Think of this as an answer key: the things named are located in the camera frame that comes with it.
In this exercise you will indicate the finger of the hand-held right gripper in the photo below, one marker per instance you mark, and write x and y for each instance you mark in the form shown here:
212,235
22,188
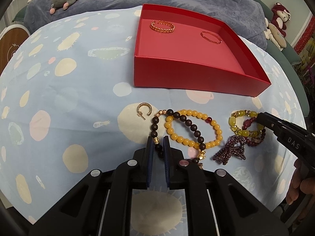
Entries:
267,121

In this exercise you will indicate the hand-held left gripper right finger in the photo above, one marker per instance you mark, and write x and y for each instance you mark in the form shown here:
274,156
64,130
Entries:
166,163

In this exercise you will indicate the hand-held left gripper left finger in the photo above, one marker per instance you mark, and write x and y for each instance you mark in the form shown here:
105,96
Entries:
150,163

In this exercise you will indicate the gold hoop earring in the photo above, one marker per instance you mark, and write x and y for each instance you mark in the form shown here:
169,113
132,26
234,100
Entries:
150,109

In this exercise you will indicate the red cardboard box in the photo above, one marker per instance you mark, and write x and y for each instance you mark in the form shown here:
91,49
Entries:
184,51

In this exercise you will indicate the person's right hand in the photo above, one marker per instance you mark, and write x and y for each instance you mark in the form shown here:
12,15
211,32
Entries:
299,184

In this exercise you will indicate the green sofa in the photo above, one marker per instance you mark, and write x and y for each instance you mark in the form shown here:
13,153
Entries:
290,64

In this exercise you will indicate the artificial flowers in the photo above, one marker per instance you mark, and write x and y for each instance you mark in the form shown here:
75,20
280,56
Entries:
307,73

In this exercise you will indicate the beige plush toy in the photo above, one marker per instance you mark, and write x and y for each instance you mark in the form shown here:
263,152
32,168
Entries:
275,34

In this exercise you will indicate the red hanging decoration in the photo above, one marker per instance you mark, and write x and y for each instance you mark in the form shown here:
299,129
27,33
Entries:
304,36

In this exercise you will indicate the light blue planet print tablecloth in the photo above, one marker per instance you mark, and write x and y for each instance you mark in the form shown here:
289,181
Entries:
73,103

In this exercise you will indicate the thin orange bangle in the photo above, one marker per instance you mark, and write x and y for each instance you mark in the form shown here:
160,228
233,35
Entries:
210,40

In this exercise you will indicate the red plush bear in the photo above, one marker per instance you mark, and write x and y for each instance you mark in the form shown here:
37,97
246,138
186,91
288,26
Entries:
279,17

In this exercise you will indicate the round white and wood disc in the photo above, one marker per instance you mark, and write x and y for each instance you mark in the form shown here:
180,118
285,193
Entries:
12,44

